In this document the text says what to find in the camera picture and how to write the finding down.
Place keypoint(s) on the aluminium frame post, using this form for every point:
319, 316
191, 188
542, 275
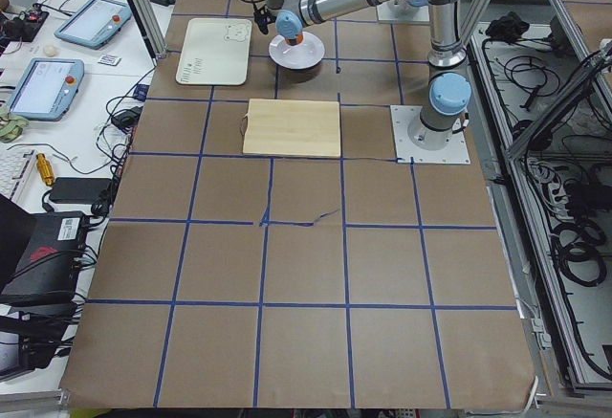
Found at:
149, 28

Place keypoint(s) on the white round plate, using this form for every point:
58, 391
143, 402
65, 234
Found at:
305, 55

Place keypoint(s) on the bamboo cutting board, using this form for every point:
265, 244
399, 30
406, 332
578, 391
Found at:
290, 127

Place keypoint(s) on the upper blue teach pendant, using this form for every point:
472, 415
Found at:
95, 23

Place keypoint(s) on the black computer box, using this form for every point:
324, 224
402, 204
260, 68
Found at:
39, 257

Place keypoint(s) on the cream bear tray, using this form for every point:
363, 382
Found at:
215, 52

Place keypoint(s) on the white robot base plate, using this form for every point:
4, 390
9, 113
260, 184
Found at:
416, 144

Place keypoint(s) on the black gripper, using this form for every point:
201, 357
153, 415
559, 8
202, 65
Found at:
292, 41

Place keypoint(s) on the orange fruit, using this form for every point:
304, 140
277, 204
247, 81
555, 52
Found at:
295, 41

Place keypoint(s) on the blue teach pendant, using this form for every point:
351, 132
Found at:
95, 23
47, 89

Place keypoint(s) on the gold cylindrical tool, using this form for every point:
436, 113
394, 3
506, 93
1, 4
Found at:
45, 170

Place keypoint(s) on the lower blue teach pendant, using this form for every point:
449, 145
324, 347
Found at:
47, 89

